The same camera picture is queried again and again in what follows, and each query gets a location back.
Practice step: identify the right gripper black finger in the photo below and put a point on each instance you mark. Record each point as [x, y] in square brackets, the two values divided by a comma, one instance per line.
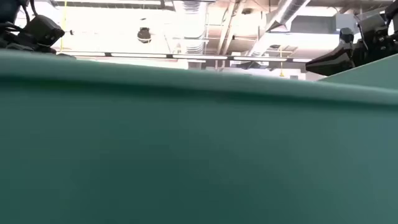
[335, 60]

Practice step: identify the grey ventilation unit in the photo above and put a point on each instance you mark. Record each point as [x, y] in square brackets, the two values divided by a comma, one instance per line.
[314, 25]

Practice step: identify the black hanging ceiling fixture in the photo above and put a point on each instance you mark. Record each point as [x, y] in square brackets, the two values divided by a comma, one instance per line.
[144, 35]

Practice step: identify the green table mat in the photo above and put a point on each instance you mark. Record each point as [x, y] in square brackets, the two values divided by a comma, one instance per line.
[199, 149]

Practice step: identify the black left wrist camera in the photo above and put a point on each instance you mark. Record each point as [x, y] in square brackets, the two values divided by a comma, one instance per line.
[43, 31]

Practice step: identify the silver corrugated air duct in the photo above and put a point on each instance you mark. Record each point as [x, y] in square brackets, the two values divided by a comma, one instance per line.
[194, 46]

